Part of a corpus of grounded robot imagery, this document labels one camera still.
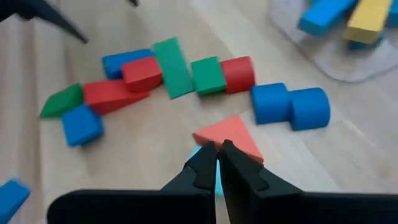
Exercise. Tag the small green block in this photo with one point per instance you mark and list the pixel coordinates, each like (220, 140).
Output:
(208, 75)

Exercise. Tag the cyan square block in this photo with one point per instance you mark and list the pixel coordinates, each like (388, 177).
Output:
(219, 183)

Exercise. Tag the orange triangle block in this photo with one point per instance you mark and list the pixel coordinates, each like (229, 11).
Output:
(230, 133)

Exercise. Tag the blue cylinder block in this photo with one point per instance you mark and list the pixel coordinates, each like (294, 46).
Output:
(270, 102)
(309, 109)

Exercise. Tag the small clear plastic bin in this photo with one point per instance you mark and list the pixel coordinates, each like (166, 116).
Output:
(342, 68)

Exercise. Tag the red cylinder block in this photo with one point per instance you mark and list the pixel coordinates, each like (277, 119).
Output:
(238, 74)

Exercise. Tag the small blue cube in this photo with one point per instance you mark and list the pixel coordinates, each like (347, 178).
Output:
(82, 125)

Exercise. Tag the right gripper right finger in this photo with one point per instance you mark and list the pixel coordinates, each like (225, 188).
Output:
(264, 205)

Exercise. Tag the green wedge block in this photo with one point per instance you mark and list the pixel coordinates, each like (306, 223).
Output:
(62, 101)

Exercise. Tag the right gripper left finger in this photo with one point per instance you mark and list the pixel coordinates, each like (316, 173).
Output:
(186, 199)

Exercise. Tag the small red block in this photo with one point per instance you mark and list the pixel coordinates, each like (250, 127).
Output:
(141, 74)

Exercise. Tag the green flat plank block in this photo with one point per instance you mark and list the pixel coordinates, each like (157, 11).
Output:
(172, 67)

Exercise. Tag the blue wedge block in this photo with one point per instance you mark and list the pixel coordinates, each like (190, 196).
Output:
(11, 196)

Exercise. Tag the long dark blue block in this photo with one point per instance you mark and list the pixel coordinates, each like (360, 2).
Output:
(323, 14)

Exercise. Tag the medium blue block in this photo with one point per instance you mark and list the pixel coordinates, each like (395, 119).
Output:
(113, 63)

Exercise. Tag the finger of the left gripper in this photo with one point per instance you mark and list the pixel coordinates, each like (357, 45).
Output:
(133, 2)
(31, 7)

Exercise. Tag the red wedge block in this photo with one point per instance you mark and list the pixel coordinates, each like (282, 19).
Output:
(109, 95)

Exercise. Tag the long yellow block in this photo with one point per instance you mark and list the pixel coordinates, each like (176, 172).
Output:
(367, 20)

